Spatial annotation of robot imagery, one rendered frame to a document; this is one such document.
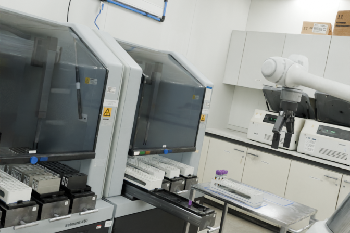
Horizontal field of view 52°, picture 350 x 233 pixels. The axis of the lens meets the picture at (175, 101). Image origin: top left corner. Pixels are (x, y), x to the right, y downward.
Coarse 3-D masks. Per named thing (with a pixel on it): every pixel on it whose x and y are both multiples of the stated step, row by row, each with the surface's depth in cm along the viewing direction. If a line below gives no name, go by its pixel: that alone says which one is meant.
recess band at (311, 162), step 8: (216, 136) 443; (240, 144) 423; (248, 144) 416; (272, 152) 398; (280, 152) 393; (296, 160) 381; (304, 160) 376; (312, 160) 371; (328, 168) 362; (336, 168) 357
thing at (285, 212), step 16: (192, 192) 213; (208, 192) 205; (224, 208) 246; (240, 208) 192; (256, 208) 191; (272, 208) 197; (288, 208) 202; (304, 208) 208; (224, 224) 248; (288, 224) 177
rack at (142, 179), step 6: (126, 168) 207; (132, 168) 211; (126, 174) 208; (132, 174) 198; (138, 174) 199; (144, 174) 201; (150, 174) 203; (132, 180) 198; (138, 180) 207; (144, 180) 192; (150, 180) 191; (156, 180) 193; (144, 186) 192; (150, 186) 190; (156, 186) 194
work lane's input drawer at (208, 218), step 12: (132, 192) 195; (144, 192) 190; (156, 192) 192; (168, 192) 195; (156, 204) 184; (168, 204) 179; (180, 204) 176; (192, 204) 184; (180, 216) 174; (192, 216) 170; (204, 216) 169; (204, 228) 171; (216, 228) 171
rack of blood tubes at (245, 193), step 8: (224, 184) 206; (232, 184) 207; (224, 192) 205; (232, 192) 210; (240, 192) 210; (248, 192) 196; (256, 192) 199; (240, 200) 199; (248, 200) 196; (256, 200) 194
